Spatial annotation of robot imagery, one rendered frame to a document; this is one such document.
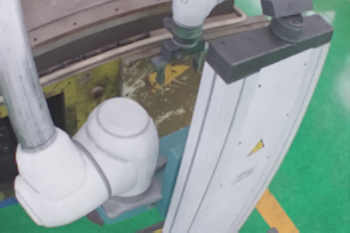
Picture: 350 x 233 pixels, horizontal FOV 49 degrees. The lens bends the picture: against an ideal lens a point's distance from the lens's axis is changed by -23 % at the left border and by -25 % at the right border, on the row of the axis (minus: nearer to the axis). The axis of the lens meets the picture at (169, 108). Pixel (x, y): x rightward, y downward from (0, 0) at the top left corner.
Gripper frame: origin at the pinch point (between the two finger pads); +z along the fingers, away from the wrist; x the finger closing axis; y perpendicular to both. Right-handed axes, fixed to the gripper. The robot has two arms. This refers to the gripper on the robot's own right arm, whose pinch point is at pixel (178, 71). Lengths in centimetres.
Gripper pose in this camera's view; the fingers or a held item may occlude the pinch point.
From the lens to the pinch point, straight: 151.3
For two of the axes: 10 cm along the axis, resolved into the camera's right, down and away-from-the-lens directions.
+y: 5.4, 6.8, -5.0
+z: -1.2, 6.5, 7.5
